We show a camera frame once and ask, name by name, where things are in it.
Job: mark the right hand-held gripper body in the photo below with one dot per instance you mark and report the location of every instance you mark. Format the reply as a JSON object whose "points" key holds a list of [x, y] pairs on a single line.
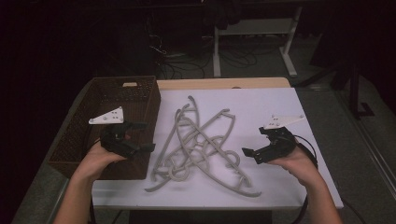
{"points": [[280, 144]]}

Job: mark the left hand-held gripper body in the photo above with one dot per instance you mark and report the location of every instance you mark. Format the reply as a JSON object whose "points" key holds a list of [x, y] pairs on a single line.
{"points": [[120, 144]]}

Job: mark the grey hanger hook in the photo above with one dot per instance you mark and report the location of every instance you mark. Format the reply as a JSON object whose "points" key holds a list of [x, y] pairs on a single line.
{"points": [[165, 149]]}

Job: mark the brown woven basket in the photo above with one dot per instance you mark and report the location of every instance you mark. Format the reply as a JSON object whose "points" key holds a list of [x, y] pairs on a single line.
{"points": [[124, 99]]}

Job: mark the person's left hand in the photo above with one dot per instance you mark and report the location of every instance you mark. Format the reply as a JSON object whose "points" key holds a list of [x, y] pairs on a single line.
{"points": [[99, 158]]}

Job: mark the person's right hand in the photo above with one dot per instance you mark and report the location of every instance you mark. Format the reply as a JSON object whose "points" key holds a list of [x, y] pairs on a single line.
{"points": [[295, 166]]}

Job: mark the white table sheet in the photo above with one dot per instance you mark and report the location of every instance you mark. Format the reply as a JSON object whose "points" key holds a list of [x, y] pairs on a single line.
{"points": [[264, 99]]}

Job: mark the dark metal stand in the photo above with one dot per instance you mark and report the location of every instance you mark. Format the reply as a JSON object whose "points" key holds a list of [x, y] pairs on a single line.
{"points": [[355, 93]]}

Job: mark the white metal desk frame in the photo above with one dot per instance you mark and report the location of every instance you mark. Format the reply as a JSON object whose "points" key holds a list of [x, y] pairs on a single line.
{"points": [[258, 26]]}

